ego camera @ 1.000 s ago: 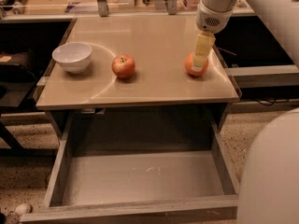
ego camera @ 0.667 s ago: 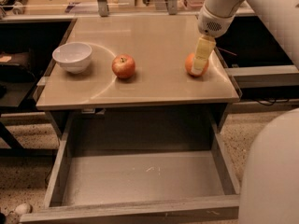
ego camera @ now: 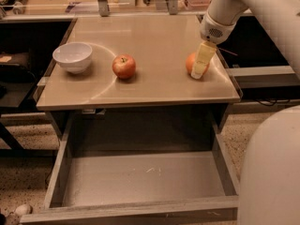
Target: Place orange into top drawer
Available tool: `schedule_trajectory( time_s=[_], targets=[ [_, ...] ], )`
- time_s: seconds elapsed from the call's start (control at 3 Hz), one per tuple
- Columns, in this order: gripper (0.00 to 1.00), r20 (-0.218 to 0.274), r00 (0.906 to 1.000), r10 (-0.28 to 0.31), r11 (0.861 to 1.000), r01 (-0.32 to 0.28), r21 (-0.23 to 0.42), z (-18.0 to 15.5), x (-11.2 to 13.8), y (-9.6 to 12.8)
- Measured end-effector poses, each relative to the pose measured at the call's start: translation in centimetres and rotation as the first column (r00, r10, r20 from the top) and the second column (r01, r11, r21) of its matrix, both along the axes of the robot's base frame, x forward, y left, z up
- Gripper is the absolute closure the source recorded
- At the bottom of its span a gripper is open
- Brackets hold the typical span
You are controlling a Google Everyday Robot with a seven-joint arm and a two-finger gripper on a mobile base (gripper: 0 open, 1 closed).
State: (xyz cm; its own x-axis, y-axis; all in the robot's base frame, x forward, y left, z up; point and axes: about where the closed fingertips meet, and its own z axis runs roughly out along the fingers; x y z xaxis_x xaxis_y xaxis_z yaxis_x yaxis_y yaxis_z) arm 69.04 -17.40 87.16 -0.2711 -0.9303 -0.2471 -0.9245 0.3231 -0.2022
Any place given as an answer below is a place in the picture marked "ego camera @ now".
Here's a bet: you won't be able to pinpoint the white ceramic bowl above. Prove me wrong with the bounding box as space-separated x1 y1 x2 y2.
52 42 93 74

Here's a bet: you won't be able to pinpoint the white round object on floor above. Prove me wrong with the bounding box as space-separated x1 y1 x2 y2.
14 203 33 217

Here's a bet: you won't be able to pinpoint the red apple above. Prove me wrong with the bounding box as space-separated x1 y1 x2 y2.
112 54 136 80

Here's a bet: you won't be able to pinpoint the open grey top drawer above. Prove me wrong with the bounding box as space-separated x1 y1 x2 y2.
21 106 239 225

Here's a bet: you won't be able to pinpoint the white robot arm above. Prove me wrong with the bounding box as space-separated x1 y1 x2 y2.
196 0 300 225

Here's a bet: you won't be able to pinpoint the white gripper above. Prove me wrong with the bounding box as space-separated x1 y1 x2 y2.
191 13 235 79

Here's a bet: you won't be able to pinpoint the grey metal side rail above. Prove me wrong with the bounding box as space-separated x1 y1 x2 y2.
227 66 300 88

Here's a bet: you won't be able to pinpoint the orange fruit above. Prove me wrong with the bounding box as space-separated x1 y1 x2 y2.
186 52 210 75

